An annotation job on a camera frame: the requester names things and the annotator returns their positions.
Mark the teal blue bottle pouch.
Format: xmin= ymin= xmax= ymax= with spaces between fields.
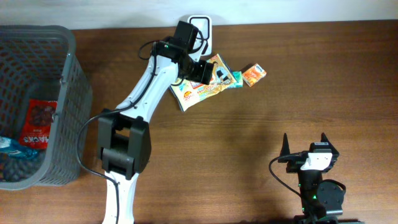
xmin=1 ymin=136 xmax=39 ymax=159

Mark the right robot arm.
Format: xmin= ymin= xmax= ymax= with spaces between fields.
xmin=276 ymin=133 xmax=346 ymax=224

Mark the grey plastic basket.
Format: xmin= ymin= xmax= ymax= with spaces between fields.
xmin=1 ymin=26 xmax=93 ymax=190

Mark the red snack bag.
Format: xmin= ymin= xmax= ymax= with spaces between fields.
xmin=19 ymin=99 xmax=57 ymax=150

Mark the green small box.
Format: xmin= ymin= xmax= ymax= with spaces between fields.
xmin=228 ymin=71 xmax=243 ymax=89

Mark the yellow wet wipes pack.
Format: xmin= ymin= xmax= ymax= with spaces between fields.
xmin=170 ymin=54 xmax=236 ymax=111

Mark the orange small box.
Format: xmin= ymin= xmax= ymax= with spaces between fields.
xmin=242 ymin=63 xmax=267 ymax=87

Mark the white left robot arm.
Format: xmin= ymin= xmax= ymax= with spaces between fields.
xmin=98 ymin=40 xmax=213 ymax=223

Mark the white barcode scanner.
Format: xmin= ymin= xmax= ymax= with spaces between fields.
xmin=187 ymin=15 xmax=212 ymax=62

